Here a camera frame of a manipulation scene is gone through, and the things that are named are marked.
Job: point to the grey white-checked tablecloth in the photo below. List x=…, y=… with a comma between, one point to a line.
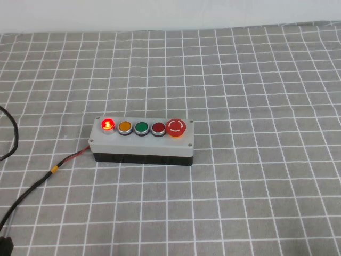
x=239, y=106

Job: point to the yellow push button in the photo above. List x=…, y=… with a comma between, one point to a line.
x=125, y=126

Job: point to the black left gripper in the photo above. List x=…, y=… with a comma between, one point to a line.
x=4, y=246

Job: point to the dark red push button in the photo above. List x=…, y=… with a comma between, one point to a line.
x=158, y=128

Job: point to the red indicator lamp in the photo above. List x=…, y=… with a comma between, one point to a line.
x=107, y=124

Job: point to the green push button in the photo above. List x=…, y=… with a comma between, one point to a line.
x=141, y=127

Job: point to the grey and black button box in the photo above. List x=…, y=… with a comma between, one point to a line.
x=149, y=145

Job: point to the red mushroom emergency stop button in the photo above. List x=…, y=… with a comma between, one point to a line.
x=175, y=126

